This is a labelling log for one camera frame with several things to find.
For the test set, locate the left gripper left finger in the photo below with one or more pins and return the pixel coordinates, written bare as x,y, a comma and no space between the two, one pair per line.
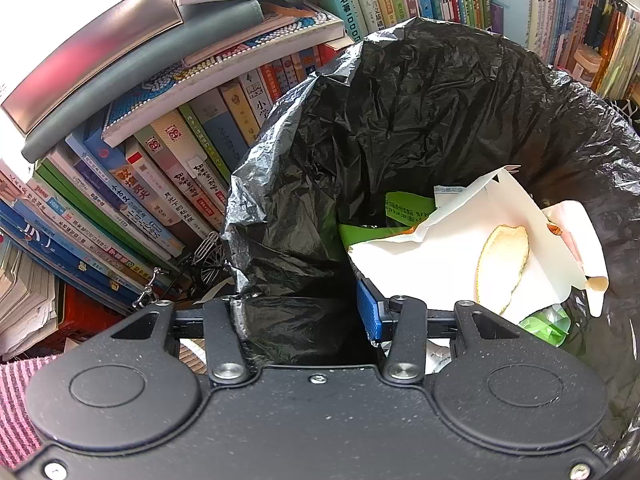
226,363

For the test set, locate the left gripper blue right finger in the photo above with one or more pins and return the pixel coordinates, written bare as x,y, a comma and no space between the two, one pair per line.
397,324

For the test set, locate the torn white orange cardboard box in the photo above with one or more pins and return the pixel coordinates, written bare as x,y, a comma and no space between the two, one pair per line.
436,261

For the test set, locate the green clear snack bag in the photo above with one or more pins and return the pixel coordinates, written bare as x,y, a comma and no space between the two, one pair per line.
404,211

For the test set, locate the black trash bag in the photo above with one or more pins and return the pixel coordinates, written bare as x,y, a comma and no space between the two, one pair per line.
417,105

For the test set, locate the left row of books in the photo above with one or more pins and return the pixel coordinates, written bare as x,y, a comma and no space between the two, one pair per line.
132,200

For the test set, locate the stack of flat books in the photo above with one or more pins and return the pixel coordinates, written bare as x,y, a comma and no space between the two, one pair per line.
63,60

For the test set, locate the thin picture books row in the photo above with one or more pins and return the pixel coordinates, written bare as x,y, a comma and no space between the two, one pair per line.
619,51

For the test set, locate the small white plastic jar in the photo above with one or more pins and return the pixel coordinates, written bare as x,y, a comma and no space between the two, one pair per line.
587,63

